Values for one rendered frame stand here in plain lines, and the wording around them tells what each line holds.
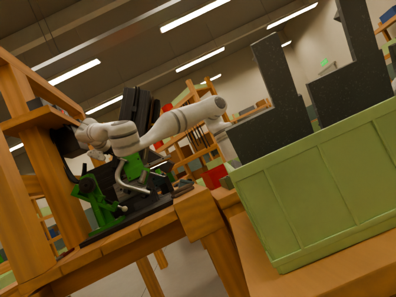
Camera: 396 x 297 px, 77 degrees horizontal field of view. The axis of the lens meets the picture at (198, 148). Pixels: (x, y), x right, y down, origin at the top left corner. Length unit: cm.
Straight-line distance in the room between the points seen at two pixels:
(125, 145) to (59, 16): 505
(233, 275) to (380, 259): 66
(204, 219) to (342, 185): 59
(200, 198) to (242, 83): 1019
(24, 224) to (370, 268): 95
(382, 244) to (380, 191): 7
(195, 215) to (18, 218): 59
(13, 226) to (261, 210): 85
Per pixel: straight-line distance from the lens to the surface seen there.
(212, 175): 150
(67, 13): 571
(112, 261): 106
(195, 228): 92
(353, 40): 58
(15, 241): 106
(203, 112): 98
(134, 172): 154
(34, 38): 583
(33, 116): 139
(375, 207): 45
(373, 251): 42
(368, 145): 44
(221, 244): 95
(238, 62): 1126
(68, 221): 140
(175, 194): 109
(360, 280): 39
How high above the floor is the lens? 99
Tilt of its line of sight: 3 degrees up
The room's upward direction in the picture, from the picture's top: 25 degrees counter-clockwise
